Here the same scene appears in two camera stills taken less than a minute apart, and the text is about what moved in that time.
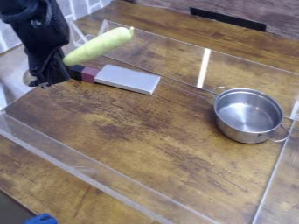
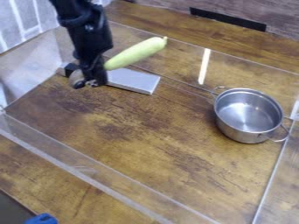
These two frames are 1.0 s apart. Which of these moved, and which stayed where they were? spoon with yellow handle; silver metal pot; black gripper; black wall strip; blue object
Moved: black gripper; spoon with yellow handle
Stayed: black wall strip; blue object; silver metal pot
